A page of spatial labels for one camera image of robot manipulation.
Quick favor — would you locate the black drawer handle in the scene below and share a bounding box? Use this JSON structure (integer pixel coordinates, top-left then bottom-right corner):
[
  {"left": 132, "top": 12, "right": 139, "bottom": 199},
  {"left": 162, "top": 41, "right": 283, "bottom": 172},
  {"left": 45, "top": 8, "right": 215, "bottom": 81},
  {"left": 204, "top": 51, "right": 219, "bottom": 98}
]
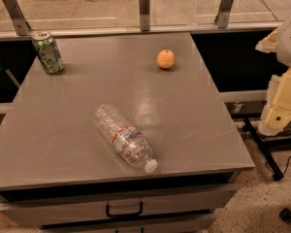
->
[{"left": 105, "top": 202, "right": 144, "bottom": 218}]

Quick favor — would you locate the clear plastic water bottle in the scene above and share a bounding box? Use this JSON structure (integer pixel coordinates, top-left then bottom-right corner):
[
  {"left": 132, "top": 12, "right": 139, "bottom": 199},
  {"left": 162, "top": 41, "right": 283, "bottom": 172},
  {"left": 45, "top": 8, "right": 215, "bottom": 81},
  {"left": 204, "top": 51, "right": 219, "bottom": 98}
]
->
[{"left": 93, "top": 104, "right": 158, "bottom": 173}]

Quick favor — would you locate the metal railing bracket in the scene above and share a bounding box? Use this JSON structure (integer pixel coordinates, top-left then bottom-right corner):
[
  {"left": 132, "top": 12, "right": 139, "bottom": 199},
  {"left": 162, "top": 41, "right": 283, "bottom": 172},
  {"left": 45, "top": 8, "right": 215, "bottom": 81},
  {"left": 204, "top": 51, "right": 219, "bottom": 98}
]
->
[
  {"left": 2, "top": 0, "right": 31, "bottom": 36},
  {"left": 214, "top": 0, "right": 234, "bottom": 28},
  {"left": 139, "top": 0, "right": 150, "bottom": 31}
]

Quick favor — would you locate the left metal railing bracket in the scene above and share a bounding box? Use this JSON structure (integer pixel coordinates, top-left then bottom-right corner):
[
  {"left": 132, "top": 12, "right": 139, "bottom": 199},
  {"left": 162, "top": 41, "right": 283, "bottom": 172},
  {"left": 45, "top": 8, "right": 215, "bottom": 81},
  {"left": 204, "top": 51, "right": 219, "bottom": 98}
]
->
[{"left": 2, "top": 0, "right": 31, "bottom": 36}]

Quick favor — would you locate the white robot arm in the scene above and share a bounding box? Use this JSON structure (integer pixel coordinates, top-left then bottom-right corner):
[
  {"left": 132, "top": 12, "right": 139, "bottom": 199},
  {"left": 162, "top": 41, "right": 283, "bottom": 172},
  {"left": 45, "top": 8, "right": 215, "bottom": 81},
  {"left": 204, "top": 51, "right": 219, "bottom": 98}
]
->
[{"left": 255, "top": 16, "right": 291, "bottom": 136}]

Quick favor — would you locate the right metal railing bracket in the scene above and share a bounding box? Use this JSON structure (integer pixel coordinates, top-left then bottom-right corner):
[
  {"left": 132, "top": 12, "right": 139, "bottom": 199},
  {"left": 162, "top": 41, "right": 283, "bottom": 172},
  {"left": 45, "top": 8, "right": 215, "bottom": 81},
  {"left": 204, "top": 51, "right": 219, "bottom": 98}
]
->
[{"left": 214, "top": 0, "right": 234, "bottom": 28}]

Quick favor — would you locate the middle metal railing bracket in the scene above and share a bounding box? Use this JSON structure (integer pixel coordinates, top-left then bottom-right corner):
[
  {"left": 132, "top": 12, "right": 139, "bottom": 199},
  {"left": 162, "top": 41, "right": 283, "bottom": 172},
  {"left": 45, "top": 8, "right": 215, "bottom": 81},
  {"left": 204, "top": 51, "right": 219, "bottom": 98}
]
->
[{"left": 139, "top": 0, "right": 150, "bottom": 31}]

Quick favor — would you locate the grey cabinet drawer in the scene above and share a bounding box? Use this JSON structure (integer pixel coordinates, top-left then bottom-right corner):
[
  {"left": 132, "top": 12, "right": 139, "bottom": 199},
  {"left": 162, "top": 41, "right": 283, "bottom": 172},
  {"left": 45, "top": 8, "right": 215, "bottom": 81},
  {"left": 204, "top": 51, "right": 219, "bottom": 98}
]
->
[
  {"left": 41, "top": 214, "right": 215, "bottom": 233},
  {"left": 0, "top": 183, "right": 237, "bottom": 226}
]

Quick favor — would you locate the black metal stand leg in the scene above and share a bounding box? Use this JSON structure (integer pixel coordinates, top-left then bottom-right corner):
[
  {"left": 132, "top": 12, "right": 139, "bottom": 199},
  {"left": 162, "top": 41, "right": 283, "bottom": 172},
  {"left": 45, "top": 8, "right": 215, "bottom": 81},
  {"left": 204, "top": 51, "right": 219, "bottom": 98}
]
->
[{"left": 242, "top": 118, "right": 284, "bottom": 182}]

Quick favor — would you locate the lower grey cabinet drawer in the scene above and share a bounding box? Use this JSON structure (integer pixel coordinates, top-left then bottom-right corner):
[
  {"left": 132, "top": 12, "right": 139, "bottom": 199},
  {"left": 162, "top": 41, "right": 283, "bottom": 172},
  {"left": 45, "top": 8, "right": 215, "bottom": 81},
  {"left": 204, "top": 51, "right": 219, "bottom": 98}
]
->
[{"left": 41, "top": 214, "right": 215, "bottom": 233}]

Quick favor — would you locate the green soda can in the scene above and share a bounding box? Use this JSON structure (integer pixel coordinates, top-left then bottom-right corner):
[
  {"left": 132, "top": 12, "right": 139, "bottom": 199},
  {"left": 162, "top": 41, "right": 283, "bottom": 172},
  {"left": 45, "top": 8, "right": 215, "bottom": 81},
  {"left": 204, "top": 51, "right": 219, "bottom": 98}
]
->
[{"left": 32, "top": 31, "right": 64, "bottom": 75}]

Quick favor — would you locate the orange fruit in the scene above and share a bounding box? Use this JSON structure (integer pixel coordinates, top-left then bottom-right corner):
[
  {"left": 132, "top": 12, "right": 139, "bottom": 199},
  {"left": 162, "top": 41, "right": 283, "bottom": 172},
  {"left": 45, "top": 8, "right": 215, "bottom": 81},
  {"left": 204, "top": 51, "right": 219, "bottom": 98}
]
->
[{"left": 157, "top": 50, "right": 175, "bottom": 69}]

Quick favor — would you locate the black floor cable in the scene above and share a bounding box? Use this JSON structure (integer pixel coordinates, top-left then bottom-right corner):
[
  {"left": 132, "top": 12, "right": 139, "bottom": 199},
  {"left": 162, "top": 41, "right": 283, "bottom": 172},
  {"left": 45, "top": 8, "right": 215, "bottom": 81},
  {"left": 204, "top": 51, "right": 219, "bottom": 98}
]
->
[{"left": 265, "top": 154, "right": 291, "bottom": 177}]

